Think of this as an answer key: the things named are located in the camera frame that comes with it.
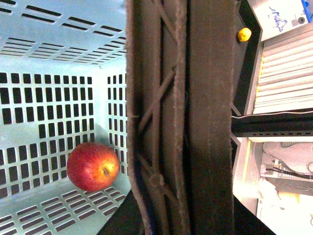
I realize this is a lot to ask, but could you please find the red apple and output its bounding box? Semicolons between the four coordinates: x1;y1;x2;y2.
67;142;120;192

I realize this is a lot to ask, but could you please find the brown basket handle front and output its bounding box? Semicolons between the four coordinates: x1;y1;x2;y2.
125;0;191;235

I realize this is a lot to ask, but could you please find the light blue plastic basket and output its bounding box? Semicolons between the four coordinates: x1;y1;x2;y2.
0;0;130;235

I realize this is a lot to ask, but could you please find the yellow fruit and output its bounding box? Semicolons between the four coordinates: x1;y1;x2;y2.
237;27;252;42

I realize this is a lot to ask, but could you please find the white ribbed machine housing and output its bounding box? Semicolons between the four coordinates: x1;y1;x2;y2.
231;0;313;235

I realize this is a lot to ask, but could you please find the white cable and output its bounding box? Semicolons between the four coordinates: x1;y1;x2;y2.
231;111;313;120

